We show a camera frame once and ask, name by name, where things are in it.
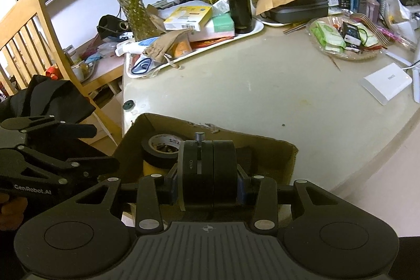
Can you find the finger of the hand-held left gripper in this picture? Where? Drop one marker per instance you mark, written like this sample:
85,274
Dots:
65,171
59,130

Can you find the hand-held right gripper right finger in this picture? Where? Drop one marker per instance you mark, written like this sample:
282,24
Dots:
243,188

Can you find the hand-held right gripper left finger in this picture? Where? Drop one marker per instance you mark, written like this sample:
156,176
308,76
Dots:
171,188

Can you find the black tape roll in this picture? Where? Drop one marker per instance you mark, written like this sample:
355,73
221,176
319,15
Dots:
154,157

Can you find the brown cardboard box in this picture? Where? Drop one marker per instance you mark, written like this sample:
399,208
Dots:
269,162

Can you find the black cylinder with seam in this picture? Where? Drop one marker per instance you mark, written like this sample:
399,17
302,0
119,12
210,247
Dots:
206,175

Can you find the person's left hand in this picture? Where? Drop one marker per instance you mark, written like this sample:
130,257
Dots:
13,209

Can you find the black cloth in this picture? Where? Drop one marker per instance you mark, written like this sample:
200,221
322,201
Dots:
49,96

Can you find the small round black disc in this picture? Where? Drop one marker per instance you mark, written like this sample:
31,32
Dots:
128,105

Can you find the wooden side table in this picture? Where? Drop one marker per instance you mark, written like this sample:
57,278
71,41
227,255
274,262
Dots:
108,68

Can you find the wooden chair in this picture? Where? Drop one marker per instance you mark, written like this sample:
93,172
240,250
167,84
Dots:
39,21

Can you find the white tube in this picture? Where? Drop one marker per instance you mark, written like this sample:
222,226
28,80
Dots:
134,47

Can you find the black bag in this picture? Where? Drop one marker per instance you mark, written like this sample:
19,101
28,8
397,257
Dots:
110,25

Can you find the orange packet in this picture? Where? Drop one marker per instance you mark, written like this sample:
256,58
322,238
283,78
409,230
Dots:
182,48

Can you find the red flat book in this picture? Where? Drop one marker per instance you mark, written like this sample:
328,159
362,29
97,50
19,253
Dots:
213,42

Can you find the white tray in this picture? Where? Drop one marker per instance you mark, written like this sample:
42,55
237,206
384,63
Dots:
256,29

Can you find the mint green box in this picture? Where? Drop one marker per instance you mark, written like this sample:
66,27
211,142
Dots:
223,23

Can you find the wooden chopsticks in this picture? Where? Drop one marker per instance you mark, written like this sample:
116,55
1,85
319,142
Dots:
294,28

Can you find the yellow and white box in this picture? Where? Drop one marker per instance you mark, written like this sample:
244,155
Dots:
187,19

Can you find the clear glass plate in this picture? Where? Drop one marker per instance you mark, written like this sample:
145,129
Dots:
354,55

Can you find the green packets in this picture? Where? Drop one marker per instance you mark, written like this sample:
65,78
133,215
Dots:
328,35

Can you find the white power adapter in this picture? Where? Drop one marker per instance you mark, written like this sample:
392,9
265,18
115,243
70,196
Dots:
385,83

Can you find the black flat zip case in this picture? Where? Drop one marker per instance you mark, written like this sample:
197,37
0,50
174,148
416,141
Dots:
302,9

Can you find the small black device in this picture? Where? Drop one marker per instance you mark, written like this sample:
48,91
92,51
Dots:
351,34

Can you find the pink glitter pen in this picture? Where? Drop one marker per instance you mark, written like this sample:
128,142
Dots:
397,34

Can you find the pink bottle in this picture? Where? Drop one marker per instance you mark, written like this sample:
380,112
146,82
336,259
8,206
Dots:
373,7

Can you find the white plastic bag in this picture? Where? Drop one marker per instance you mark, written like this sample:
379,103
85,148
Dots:
400,14

